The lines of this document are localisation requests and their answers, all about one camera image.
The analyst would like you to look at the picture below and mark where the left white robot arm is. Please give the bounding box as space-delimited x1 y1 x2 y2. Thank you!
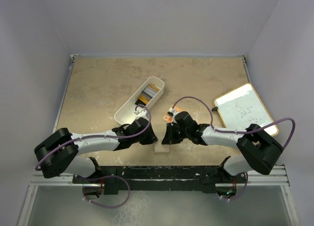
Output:
34 117 158 178

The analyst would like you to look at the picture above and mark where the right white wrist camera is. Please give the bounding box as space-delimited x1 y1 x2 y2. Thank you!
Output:
167 107 182 116

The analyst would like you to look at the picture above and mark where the yellow framed whiteboard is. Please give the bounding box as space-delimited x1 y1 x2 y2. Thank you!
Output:
214 83 273 130

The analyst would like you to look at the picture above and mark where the white oblong plastic tray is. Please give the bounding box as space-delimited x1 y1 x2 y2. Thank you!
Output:
114 76 165 125

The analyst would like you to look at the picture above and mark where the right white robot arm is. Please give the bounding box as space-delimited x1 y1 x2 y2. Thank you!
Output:
161 111 284 182

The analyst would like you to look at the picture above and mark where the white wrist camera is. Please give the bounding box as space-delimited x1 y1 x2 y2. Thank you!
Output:
134 104 147 119
167 107 182 116

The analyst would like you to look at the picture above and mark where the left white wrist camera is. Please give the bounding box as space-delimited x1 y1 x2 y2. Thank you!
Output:
134 104 147 119

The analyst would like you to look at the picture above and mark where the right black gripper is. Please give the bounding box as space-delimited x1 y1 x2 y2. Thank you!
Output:
162 122 190 145

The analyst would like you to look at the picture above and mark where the aluminium table frame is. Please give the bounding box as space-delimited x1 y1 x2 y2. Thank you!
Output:
17 54 302 226

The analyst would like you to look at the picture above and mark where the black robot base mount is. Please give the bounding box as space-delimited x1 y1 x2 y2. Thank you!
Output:
73 165 248 195

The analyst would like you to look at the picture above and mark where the white credit card stack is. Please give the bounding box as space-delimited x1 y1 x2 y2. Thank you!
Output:
143 85 158 98

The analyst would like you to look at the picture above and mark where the orange spiral notebook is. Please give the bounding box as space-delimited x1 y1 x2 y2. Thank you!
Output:
163 110 174 123

